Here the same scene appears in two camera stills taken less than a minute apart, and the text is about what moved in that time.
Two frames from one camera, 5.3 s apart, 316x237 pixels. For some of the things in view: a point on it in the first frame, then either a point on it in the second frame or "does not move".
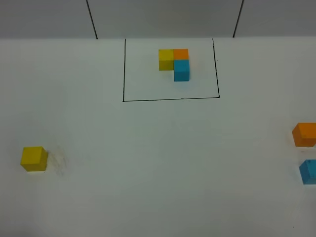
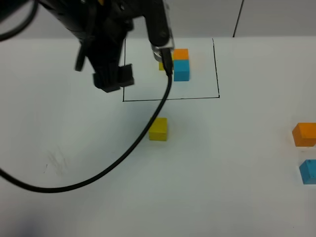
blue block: x=308 y=172 does not move
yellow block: x=34 y=158 → x=158 y=131
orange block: x=304 y=134 does not move
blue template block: x=181 y=70 does not move
